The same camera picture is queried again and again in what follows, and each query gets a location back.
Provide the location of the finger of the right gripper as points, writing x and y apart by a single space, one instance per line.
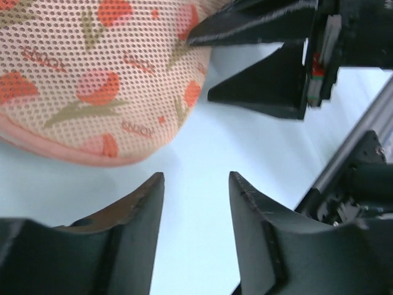
273 86

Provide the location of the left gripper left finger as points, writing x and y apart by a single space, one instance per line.
111 251

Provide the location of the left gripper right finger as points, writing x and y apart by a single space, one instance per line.
280 251

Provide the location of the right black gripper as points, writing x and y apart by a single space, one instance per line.
350 34

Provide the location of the pink floral mesh laundry bag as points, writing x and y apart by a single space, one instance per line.
103 83

